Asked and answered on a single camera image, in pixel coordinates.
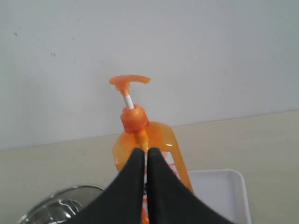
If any small stainless steel bowl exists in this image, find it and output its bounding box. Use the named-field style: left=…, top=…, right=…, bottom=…
left=33, top=199, right=82, bottom=224

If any steel mesh strainer basket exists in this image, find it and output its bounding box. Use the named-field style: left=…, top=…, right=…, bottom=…
left=16, top=184, right=106, bottom=224

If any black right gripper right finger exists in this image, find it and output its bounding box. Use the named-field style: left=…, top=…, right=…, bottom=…
left=147, top=148, right=232, bottom=224

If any orange dish soap pump bottle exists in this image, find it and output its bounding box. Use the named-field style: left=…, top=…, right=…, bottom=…
left=109, top=74, right=194, bottom=224

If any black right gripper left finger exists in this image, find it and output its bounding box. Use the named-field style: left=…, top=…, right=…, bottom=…
left=67, top=148, right=145, bottom=224

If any white rectangular plastic tray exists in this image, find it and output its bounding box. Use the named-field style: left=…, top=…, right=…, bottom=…
left=188, top=169, right=252, bottom=224

